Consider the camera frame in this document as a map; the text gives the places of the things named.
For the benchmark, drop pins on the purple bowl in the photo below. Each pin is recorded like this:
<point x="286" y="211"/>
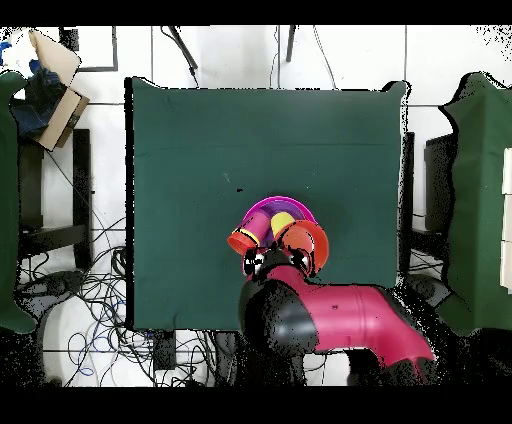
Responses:
<point x="280" y="207"/>

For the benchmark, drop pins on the cardboard box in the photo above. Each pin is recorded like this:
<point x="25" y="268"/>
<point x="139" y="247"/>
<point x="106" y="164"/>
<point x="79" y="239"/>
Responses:
<point x="60" y="116"/>

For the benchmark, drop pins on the black pedestal foot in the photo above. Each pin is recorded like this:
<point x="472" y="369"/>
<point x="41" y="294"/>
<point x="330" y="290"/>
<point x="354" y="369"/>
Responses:
<point x="56" y="284"/>
<point x="432" y="288"/>

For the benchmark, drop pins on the black square frame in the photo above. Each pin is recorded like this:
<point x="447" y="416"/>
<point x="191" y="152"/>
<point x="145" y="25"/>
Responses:
<point x="115" y="52"/>

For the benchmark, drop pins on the black tripod leg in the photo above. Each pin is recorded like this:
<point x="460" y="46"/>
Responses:
<point x="183" y="48"/>
<point x="290" y="44"/>

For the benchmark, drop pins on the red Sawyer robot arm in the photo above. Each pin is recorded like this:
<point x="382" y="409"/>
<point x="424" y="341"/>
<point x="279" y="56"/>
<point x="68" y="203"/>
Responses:
<point x="340" y="316"/>

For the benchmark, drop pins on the black stool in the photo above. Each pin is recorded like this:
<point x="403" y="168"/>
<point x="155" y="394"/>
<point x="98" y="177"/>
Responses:
<point x="82" y="180"/>

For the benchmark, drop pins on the white box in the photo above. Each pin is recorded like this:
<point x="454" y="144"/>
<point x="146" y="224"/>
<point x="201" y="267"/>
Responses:
<point x="508" y="172"/>
<point x="508" y="218"/>

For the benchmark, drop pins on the small orange bowl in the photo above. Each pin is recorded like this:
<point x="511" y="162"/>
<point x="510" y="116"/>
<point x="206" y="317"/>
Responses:
<point x="316" y="240"/>

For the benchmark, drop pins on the dark blue cloth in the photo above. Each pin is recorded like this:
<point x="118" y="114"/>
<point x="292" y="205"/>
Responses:
<point x="36" y="104"/>

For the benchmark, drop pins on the orange cup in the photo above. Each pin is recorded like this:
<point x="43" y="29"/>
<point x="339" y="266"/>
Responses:
<point x="240" y="244"/>

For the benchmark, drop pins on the pale yellow cup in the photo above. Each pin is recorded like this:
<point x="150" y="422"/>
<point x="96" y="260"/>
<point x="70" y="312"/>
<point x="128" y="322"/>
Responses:
<point x="282" y="222"/>

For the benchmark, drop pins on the green-covered side table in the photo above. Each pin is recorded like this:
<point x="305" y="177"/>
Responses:
<point x="476" y="180"/>
<point x="8" y="200"/>

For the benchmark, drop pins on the black box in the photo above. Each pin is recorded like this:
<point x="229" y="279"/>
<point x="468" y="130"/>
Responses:
<point x="438" y="184"/>

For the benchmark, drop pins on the large pink bowl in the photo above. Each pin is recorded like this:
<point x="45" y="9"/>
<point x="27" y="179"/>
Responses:
<point x="296" y="200"/>

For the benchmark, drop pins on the dark green tablecloth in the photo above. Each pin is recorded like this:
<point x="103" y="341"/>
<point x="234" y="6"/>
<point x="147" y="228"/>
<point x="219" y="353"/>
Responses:
<point x="200" y="132"/>

